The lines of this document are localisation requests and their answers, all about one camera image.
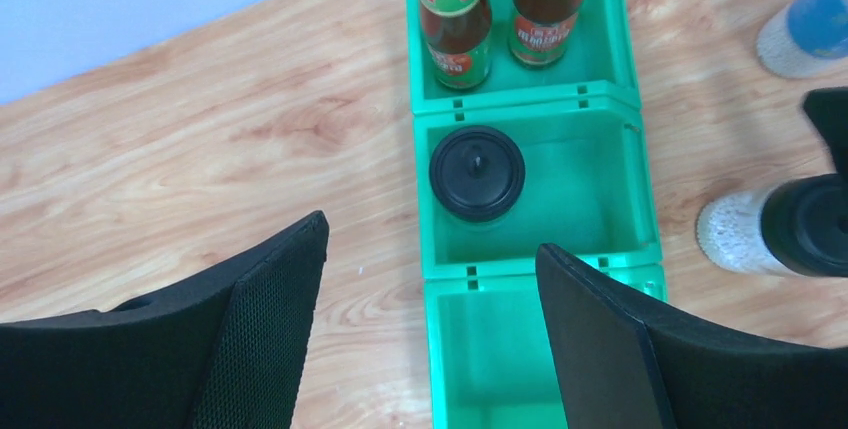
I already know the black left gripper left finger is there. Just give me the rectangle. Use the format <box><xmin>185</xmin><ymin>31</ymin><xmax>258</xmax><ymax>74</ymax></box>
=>
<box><xmin>1</xmin><ymin>211</ymin><xmax>329</xmax><ymax>428</ymax></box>

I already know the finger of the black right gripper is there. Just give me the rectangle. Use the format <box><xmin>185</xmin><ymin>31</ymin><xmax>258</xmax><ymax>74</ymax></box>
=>
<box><xmin>802</xmin><ymin>86</ymin><xmax>847</xmax><ymax>178</ymax></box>

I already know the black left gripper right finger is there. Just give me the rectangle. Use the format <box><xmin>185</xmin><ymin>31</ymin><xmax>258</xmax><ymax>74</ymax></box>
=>
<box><xmin>535</xmin><ymin>244</ymin><xmax>847</xmax><ymax>429</ymax></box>

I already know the silver lid spice jar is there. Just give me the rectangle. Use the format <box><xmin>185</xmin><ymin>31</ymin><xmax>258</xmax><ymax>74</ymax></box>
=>
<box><xmin>756</xmin><ymin>0</ymin><xmax>847</xmax><ymax>79</ymax></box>

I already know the black cap white powder jar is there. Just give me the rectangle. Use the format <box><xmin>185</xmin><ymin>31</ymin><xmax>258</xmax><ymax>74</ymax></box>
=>
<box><xmin>696</xmin><ymin>174</ymin><xmax>847</xmax><ymax>278</ymax></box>

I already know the black cap salt jar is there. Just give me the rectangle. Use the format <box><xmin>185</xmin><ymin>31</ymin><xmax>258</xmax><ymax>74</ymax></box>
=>
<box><xmin>428</xmin><ymin>125</ymin><xmax>526</xmax><ymax>223</ymax></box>

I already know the yellow cap sauce bottle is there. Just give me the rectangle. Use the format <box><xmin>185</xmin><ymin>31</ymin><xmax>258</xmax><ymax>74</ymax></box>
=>
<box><xmin>419</xmin><ymin>0</ymin><xmax>492</xmax><ymax>90</ymax></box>
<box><xmin>508</xmin><ymin>0</ymin><xmax>584</xmax><ymax>67</ymax></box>

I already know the green plastic triple bin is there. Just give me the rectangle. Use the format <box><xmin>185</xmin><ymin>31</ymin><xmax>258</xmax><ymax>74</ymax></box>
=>
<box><xmin>406</xmin><ymin>0</ymin><xmax>667</xmax><ymax>428</ymax></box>

